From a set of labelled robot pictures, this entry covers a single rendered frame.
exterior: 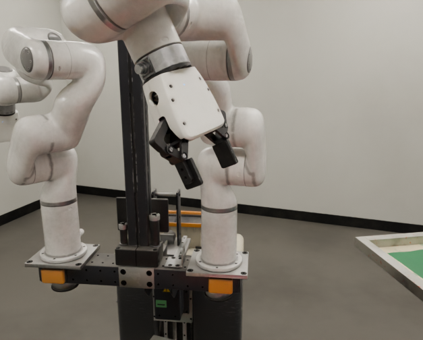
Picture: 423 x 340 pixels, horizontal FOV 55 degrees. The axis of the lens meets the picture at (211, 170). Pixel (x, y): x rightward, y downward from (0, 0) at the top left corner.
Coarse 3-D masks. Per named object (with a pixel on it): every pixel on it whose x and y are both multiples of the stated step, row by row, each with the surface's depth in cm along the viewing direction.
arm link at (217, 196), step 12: (204, 156) 100; (216, 156) 99; (240, 156) 97; (204, 168) 99; (216, 168) 98; (228, 168) 97; (240, 168) 96; (204, 180) 100; (216, 180) 99; (228, 180) 99; (240, 180) 97; (204, 192) 101; (216, 192) 100; (228, 192) 102; (204, 204) 102; (216, 204) 100; (228, 204) 101
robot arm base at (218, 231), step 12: (204, 216) 103; (216, 216) 101; (228, 216) 102; (204, 228) 104; (216, 228) 102; (228, 228) 103; (204, 240) 105; (216, 240) 103; (228, 240) 103; (204, 252) 106; (216, 252) 104; (228, 252) 104; (204, 264) 105; (216, 264) 104; (228, 264) 105; (240, 264) 107
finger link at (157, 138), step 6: (162, 120) 55; (162, 126) 54; (168, 126) 55; (156, 132) 53; (162, 132) 54; (150, 138) 53; (156, 138) 53; (162, 138) 53; (150, 144) 53; (156, 144) 53; (162, 144) 53; (162, 150) 53
